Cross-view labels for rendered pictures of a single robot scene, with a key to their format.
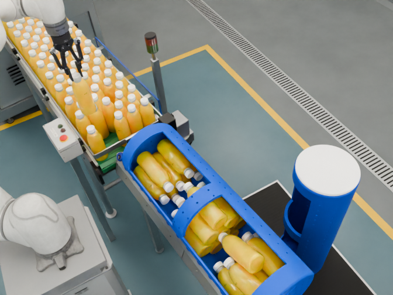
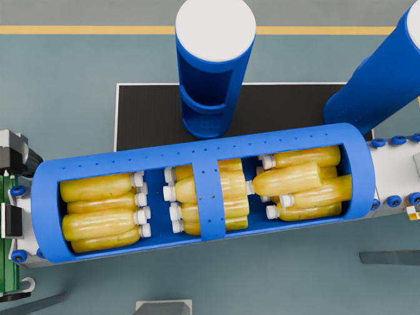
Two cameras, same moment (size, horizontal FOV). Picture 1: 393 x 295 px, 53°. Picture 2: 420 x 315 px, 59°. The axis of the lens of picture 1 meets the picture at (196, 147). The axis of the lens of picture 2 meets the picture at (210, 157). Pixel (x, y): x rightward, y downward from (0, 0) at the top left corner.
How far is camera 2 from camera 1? 0.84 m
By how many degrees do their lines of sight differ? 39
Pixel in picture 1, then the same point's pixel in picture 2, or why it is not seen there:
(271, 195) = (130, 101)
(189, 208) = (212, 209)
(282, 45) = not seen: outside the picture
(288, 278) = (362, 152)
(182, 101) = not seen: outside the picture
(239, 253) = (297, 184)
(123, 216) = (42, 270)
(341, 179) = (238, 22)
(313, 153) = (187, 23)
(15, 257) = not seen: outside the picture
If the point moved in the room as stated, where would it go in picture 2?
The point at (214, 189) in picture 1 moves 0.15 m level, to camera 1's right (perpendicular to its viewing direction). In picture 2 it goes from (205, 164) to (227, 114)
